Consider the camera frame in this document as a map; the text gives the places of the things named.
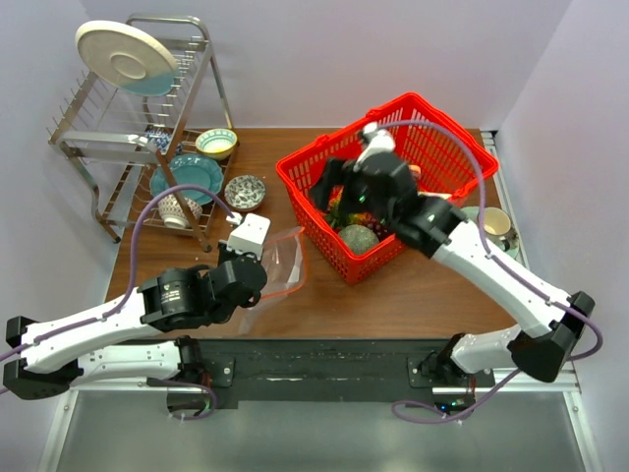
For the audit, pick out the mint green saucer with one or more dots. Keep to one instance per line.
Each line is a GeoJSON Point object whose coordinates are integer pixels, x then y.
{"type": "Point", "coordinates": [473, 211]}

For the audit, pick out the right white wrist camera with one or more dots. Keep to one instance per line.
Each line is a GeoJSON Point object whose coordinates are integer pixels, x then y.
{"type": "Point", "coordinates": [373, 140]}

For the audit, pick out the yellow rimmed teal bowl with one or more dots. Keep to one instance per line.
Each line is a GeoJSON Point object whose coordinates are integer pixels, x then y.
{"type": "Point", "coordinates": [217, 144]}

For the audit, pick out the metal dish rack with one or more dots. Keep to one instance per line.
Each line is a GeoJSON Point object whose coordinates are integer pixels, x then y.
{"type": "Point", "coordinates": [101, 132]}

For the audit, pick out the aluminium frame rail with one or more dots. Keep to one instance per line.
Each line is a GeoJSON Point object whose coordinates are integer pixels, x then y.
{"type": "Point", "coordinates": [578, 427]}

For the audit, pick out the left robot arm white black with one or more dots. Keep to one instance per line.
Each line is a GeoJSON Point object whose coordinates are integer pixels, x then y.
{"type": "Point", "coordinates": [101, 343]}

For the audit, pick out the large white blue plate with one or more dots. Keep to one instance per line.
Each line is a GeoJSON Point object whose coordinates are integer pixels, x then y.
{"type": "Point", "coordinates": [127, 58]}

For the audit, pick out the green netted melon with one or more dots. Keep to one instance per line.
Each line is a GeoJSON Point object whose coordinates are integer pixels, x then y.
{"type": "Point", "coordinates": [358, 238]}

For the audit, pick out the cream enamel mug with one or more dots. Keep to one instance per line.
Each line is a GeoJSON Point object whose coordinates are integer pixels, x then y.
{"type": "Point", "coordinates": [498, 227]}

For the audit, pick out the purple grape bunch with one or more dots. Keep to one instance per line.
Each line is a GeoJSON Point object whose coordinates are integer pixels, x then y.
{"type": "Point", "coordinates": [379, 229]}

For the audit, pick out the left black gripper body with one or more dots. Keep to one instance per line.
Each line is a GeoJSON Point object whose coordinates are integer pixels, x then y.
{"type": "Point", "coordinates": [226, 254]}

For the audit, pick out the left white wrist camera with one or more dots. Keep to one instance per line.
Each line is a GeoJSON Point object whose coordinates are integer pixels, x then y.
{"type": "Point", "coordinates": [250, 235]}

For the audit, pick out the small toy pineapple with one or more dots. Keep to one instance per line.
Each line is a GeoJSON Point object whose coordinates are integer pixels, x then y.
{"type": "Point", "coordinates": [338, 220]}

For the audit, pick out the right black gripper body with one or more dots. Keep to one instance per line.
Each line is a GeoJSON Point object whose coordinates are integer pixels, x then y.
{"type": "Point", "coordinates": [356, 189]}

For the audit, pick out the patterned bowl in rack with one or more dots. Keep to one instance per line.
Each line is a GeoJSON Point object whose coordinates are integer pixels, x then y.
{"type": "Point", "coordinates": [173, 215]}

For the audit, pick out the black white patterned bowl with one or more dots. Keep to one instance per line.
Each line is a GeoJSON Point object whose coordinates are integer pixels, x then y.
{"type": "Point", "coordinates": [245, 193]}

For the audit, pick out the red plastic shopping basket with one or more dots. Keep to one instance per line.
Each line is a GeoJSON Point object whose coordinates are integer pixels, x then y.
{"type": "Point", "coordinates": [445, 169]}

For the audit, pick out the clear zip top bag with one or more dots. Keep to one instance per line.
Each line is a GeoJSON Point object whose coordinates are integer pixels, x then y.
{"type": "Point", "coordinates": [284, 259]}

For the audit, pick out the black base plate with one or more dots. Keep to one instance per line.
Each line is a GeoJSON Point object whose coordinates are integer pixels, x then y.
{"type": "Point", "coordinates": [326, 370]}

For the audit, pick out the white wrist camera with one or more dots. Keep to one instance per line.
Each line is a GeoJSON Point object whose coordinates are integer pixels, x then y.
{"type": "Point", "coordinates": [373, 140]}
{"type": "Point", "coordinates": [250, 235]}

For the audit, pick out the blue patterned dish in rack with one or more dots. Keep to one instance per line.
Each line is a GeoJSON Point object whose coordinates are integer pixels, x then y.
{"type": "Point", "coordinates": [160, 137]}

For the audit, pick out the teal scalloped plate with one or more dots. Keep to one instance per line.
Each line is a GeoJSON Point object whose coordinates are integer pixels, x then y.
{"type": "Point", "coordinates": [190, 169]}

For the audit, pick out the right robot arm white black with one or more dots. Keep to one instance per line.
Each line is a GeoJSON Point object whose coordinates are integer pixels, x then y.
{"type": "Point", "coordinates": [549, 321]}

